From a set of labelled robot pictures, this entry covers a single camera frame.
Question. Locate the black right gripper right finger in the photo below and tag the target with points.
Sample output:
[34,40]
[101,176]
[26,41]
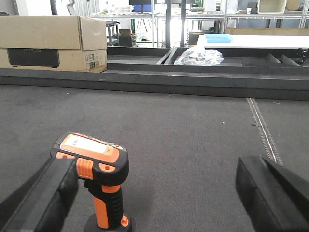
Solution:
[275,198]

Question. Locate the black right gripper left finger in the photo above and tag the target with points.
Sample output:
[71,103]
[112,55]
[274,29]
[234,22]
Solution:
[44,201]

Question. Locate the orange black barcode scanner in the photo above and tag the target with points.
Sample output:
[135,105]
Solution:
[103,166]

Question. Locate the large cardboard box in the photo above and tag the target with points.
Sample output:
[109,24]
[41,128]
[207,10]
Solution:
[61,43]

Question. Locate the white table top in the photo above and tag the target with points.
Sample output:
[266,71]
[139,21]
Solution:
[258,42]

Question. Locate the crumpled plastic bag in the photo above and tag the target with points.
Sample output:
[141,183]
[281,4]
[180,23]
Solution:
[199,56]

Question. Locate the blue plastic tray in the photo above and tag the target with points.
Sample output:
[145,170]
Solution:
[218,38]

